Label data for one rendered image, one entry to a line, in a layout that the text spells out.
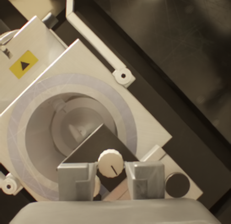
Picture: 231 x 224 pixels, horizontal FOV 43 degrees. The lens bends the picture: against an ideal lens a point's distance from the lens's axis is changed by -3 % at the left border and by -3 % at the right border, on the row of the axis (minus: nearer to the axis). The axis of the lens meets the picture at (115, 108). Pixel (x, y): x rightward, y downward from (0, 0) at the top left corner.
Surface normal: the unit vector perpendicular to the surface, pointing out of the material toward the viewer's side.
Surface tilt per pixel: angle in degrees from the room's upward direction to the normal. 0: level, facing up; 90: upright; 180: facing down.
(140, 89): 90
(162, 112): 90
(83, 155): 90
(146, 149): 90
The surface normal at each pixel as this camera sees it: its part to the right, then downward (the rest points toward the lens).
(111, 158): 0.02, 0.00
